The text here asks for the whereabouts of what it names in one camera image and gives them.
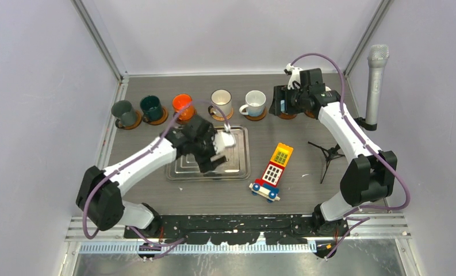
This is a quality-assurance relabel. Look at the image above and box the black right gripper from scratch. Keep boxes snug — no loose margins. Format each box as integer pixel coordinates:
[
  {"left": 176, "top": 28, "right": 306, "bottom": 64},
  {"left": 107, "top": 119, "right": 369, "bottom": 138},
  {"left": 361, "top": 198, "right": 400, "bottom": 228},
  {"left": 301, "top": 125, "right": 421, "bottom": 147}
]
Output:
[{"left": 269, "top": 85, "right": 308, "bottom": 116}]

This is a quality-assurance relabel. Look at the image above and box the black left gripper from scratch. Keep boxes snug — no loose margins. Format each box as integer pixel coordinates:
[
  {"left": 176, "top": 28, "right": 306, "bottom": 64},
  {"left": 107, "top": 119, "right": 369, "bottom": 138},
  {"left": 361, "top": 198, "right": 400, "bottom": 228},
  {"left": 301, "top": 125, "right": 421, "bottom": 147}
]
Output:
[{"left": 191, "top": 129, "right": 226, "bottom": 173}]

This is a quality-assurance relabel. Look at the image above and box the brown wooden coaster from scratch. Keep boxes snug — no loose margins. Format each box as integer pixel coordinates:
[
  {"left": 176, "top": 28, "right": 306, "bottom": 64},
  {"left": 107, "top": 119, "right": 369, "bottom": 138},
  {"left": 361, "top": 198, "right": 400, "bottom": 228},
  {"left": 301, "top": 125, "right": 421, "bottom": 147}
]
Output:
[
  {"left": 278, "top": 113, "right": 297, "bottom": 120},
  {"left": 244, "top": 108, "right": 267, "bottom": 121},
  {"left": 142, "top": 107, "right": 168, "bottom": 125},
  {"left": 115, "top": 110, "right": 142, "bottom": 130},
  {"left": 173, "top": 110, "right": 197, "bottom": 125},
  {"left": 304, "top": 110, "right": 316, "bottom": 119}
]

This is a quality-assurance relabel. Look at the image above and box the light patterned wooden coaster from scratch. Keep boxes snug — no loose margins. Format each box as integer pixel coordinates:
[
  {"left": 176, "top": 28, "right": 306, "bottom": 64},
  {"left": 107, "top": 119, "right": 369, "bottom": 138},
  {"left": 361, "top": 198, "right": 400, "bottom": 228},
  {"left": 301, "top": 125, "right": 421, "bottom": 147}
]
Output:
[{"left": 211, "top": 109, "right": 233, "bottom": 121}]

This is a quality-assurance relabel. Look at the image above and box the orange cup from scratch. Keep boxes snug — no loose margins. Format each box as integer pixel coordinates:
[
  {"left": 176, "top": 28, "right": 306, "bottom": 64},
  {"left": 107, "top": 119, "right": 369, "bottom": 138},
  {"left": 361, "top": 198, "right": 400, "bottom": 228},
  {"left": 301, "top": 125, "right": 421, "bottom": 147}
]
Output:
[{"left": 172, "top": 94, "right": 195, "bottom": 121}]

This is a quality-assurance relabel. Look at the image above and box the white metallic cup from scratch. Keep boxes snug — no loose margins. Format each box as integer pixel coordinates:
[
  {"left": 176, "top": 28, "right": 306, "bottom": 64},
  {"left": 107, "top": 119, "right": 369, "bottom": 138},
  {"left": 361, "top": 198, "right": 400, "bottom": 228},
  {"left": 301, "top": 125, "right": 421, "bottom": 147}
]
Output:
[{"left": 208, "top": 89, "right": 232, "bottom": 117}]

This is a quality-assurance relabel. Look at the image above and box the dark teal cup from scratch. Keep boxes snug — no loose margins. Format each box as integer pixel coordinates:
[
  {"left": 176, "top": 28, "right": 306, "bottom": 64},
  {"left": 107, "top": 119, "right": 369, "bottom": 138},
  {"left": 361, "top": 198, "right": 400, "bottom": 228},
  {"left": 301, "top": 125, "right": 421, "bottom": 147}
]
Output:
[{"left": 140, "top": 95, "right": 162, "bottom": 113}]

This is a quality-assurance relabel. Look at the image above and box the silver metal tray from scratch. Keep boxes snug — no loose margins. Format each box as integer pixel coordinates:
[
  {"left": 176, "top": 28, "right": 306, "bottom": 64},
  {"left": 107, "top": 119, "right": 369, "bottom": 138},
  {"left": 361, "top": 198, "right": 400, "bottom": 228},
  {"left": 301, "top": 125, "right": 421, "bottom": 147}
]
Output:
[{"left": 165, "top": 126, "right": 251, "bottom": 182}]

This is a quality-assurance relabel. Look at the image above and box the grey white cup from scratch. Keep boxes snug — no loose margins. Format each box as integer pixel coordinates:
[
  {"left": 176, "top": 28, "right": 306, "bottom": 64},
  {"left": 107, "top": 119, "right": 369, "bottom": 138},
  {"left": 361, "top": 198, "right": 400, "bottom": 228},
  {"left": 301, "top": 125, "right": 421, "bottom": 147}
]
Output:
[{"left": 239, "top": 90, "right": 266, "bottom": 116}]

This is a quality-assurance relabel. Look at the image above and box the dark grey cup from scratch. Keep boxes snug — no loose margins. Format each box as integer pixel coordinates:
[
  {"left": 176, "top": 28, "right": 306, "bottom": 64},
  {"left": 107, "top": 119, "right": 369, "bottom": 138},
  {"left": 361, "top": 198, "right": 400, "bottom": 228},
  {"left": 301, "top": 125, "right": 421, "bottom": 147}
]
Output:
[{"left": 111, "top": 100, "right": 136, "bottom": 127}]

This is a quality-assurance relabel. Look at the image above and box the light blue handled cup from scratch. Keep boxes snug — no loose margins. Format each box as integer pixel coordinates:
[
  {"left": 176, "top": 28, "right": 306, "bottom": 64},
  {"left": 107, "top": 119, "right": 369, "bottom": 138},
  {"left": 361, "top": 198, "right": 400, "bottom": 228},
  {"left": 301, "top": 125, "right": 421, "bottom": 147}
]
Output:
[{"left": 280, "top": 99, "right": 287, "bottom": 114}]

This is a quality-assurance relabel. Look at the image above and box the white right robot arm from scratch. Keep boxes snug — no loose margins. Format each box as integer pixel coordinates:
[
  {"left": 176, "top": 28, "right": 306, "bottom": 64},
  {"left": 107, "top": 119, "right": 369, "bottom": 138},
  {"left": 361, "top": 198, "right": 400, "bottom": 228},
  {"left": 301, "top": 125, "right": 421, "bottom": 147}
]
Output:
[{"left": 269, "top": 64, "right": 397, "bottom": 236}]

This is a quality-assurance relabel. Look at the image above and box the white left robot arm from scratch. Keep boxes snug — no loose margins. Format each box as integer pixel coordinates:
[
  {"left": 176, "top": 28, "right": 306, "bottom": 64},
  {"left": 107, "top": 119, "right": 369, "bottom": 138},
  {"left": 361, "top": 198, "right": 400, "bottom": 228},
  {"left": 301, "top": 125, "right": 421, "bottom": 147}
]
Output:
[{"left": 76, "top": 115, "right": 236, "bottom": 238}]

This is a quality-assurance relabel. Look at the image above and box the black microphone tripod stand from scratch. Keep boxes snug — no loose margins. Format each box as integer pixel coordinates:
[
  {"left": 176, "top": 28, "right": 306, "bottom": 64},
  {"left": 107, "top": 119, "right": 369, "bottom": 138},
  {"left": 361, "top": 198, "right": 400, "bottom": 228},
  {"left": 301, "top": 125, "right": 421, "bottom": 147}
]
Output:
[{"left": 308, "top": 117, "right": 377, "bottom": 185}]

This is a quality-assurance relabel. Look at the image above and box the silver grey microphone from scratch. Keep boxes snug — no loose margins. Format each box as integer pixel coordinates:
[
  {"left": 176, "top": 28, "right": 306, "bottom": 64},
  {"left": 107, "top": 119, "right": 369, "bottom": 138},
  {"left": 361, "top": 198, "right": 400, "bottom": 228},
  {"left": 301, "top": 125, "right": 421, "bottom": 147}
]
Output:
[{"left": 365, "top": 44, "right": 389, "bottom": 130}]

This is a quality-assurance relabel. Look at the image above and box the colourful toy brick truck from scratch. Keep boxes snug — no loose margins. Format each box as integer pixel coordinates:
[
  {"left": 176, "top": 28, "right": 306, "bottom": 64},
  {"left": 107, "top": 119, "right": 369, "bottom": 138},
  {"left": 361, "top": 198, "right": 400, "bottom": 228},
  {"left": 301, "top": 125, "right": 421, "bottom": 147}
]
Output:
[{"left": 248, "top": 143, "right": 293, "bottom": 203}]

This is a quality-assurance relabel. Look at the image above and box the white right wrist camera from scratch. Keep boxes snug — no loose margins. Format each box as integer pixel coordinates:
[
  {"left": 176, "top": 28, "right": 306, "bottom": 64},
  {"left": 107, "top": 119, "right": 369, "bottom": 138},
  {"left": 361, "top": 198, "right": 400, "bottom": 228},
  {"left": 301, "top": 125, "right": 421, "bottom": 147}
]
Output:
[{"left": 284, "top": 63, "right": 302, "bottom": 90}]

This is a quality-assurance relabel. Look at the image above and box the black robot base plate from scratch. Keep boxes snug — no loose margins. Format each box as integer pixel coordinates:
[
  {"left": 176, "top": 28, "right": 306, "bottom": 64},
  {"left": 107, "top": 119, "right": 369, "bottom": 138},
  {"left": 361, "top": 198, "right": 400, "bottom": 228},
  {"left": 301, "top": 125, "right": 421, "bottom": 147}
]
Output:
[{"left": 140, "top": 214, "right": 348, "bottom": 245}]

